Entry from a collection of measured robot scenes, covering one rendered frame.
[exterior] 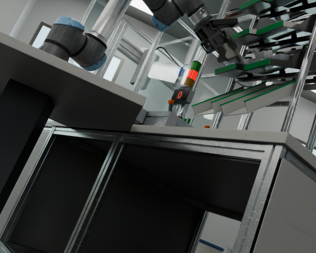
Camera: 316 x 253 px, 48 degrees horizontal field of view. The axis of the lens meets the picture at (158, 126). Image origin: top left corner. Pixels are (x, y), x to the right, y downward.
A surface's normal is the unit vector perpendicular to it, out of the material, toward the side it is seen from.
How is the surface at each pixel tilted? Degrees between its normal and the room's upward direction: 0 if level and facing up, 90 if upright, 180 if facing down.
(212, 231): 90
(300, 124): 90
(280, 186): 90
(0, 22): 90
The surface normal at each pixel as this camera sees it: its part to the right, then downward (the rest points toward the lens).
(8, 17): 0.18, -0.19
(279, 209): 0.60, 0.03
